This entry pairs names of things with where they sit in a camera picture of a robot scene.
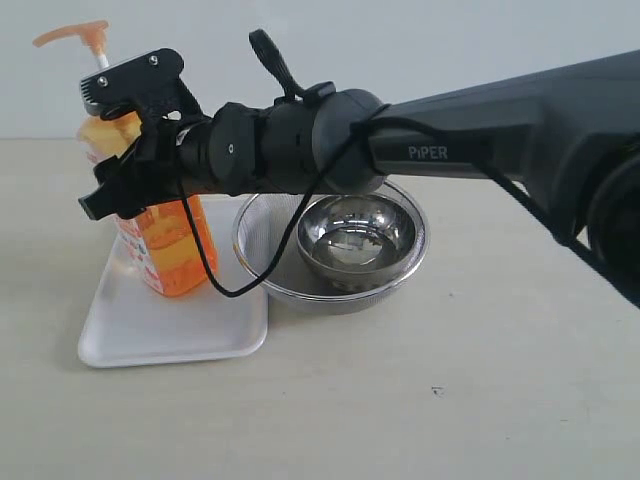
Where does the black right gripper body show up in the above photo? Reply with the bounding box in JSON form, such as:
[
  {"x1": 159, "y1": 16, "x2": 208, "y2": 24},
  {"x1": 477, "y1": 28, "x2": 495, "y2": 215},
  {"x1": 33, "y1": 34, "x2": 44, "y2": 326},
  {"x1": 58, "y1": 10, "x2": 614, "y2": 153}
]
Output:
[{"x1": 93, "y1": 109, "x2": 190, "y2": 219}]

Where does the orange pump soap bottle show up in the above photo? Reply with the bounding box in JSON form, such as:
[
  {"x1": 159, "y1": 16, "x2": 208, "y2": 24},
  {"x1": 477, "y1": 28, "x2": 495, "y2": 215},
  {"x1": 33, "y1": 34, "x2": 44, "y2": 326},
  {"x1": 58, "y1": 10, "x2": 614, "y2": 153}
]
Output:
[{"x1": 33, "y1": 20, "x2": 207, "y2": 297}]

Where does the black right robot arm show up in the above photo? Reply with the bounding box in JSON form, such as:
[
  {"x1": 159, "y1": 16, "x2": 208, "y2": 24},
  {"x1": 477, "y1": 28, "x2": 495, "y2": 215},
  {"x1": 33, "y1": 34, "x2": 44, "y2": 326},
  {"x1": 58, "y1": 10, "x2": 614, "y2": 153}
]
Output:
[{"x1": 80, "y1": 49, "x2": 639, "y2": 304}]

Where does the small stainless steel bowl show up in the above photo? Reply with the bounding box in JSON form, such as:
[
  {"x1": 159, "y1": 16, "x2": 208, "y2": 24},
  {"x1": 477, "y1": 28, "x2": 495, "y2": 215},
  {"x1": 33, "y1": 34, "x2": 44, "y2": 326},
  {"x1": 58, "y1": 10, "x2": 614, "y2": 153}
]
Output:
[{"x1": 296, "y1": 193, "x2": 428, "y2": 293}]

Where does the white rectangular plastic tray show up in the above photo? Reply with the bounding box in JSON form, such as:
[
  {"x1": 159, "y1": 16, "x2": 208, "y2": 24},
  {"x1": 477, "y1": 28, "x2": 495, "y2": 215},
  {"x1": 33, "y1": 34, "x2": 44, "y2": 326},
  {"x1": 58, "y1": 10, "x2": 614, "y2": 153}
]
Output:
[{"x1": 76, "y1": 196, "x2": 271, "y2": 370}]

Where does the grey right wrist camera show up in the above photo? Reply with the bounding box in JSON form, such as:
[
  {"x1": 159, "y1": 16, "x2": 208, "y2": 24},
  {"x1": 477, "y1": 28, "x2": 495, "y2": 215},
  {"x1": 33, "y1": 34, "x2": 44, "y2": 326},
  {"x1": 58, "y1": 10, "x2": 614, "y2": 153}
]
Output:
[{"x1": 79, "y1": 48, "x2": 184, "y2": 120}]

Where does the black right camera cable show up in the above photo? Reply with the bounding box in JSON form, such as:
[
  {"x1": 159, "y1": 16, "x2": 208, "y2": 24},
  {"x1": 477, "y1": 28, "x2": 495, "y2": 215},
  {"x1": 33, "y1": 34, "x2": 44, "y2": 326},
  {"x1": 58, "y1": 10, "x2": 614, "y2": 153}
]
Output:
[{"x1": 169, "y1": 28, "x2": 640, "y2": 311}]

